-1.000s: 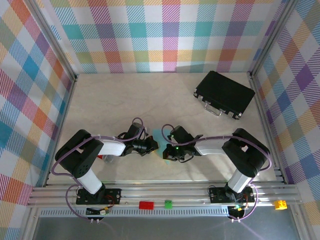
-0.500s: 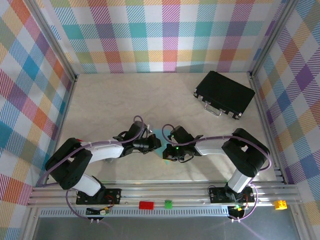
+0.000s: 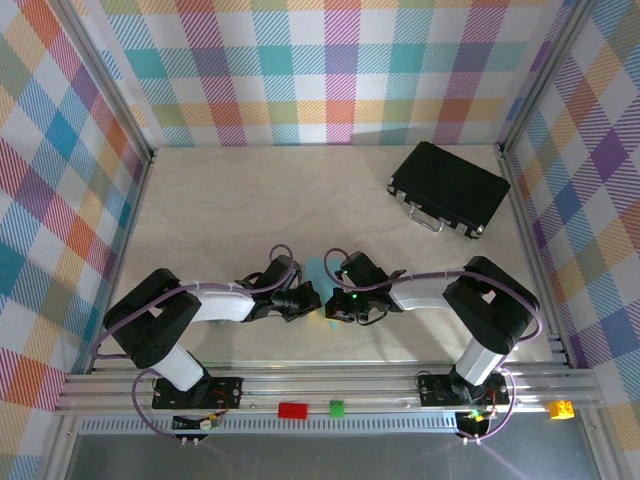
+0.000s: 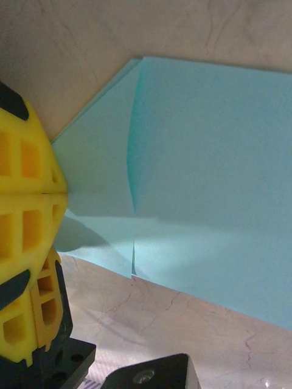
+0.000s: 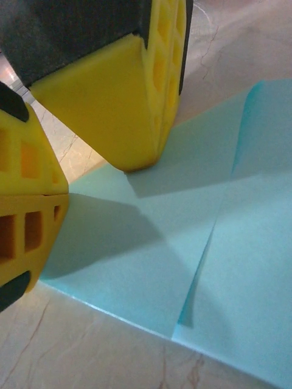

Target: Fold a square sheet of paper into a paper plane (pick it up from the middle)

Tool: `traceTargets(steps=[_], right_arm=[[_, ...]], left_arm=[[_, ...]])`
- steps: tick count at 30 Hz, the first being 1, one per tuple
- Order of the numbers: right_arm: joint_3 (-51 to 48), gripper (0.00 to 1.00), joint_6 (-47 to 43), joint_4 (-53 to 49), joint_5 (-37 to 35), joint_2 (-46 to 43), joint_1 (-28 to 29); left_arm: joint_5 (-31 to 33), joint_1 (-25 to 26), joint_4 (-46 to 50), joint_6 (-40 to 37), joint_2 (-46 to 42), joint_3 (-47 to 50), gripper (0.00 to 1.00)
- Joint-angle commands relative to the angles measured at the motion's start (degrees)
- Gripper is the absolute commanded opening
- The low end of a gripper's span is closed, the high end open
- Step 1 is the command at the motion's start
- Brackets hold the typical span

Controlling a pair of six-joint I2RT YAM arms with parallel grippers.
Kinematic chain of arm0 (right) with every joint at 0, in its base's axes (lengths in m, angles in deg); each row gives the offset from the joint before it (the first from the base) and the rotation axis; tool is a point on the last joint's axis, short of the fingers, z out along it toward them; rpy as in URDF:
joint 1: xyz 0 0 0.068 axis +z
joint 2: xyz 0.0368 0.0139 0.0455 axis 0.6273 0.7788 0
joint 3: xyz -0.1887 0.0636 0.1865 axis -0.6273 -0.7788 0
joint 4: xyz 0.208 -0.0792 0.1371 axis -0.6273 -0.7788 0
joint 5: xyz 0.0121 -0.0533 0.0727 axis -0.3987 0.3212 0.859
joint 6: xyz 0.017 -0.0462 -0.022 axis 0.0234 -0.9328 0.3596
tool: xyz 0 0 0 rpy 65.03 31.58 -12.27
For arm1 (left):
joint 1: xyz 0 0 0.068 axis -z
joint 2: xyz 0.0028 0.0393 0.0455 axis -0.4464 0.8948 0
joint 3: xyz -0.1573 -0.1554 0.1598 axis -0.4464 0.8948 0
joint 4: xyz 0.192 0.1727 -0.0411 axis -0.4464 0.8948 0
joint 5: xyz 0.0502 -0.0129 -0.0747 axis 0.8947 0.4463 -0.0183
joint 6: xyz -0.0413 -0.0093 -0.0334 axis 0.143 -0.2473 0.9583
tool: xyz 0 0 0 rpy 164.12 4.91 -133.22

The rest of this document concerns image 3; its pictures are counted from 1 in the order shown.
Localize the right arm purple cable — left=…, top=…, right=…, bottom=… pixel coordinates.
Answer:
left=323, top=247, right=544, bottom=446

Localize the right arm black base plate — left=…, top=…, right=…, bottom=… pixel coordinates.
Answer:
left=417, top=373, right=511, bottom=407

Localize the wide aluminium frame rail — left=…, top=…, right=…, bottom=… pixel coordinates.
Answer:
left=53, top=367, right=606, bottom=416

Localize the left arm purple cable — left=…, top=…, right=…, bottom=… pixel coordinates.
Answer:
left=92, top=243, right=301, bottom=447

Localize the slotted grey cable duct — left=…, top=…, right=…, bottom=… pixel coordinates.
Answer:
left=78, top=417, right=464, bottom=437

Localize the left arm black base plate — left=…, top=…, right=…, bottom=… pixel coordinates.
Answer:
left=151, top=375, right=245, bottom=411

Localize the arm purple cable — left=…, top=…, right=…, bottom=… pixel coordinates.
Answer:
left=92, top=243, right=301, bottom=447
left=323, top=247, right=544, bottom=446

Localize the light blue paper sheet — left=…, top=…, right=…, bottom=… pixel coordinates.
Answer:
left=305, top=255, right=344, bottom=332

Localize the aluminium side rail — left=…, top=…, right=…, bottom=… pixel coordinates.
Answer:
left=84, top=149, right=157, bottom=376

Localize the black briefcase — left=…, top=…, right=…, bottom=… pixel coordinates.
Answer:
left=386, top=140, right=512, bottom=242

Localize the aluminium frame post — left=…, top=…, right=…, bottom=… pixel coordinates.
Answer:
left=49, top=0, right=157, bottom=166
left=493, top=0, right=599, bottom=156

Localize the small adapter circuit board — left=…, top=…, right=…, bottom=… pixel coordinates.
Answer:
left=458, top=408, right=496, bottom=425
left=171, top=412, right=222, bottom=432

